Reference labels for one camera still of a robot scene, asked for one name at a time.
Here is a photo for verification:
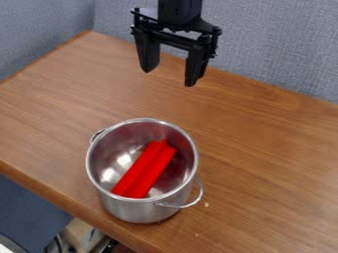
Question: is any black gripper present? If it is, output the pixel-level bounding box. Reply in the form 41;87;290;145
131;0;222;87

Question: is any red block object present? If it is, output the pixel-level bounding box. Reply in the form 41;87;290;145
111;139;176;199

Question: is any beige box under table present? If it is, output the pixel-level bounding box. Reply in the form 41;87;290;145
60;218;109;253

